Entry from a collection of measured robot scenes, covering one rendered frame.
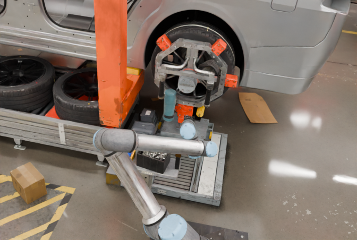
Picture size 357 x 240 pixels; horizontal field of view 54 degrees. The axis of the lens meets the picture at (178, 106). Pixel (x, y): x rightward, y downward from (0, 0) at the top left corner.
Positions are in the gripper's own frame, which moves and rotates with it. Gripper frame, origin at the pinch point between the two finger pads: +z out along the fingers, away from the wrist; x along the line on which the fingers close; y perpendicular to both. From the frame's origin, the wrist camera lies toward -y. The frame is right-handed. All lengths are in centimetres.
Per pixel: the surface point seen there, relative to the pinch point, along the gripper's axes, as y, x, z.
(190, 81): 27.7, 2.1, 11.1
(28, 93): -3, 138, 47
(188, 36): 59, 8, 22
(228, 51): 52, -23, 25
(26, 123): -26, 131, 33
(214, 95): 17.6, -17.1, 30.2
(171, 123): -18, 15, 70
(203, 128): -18, -14, 70
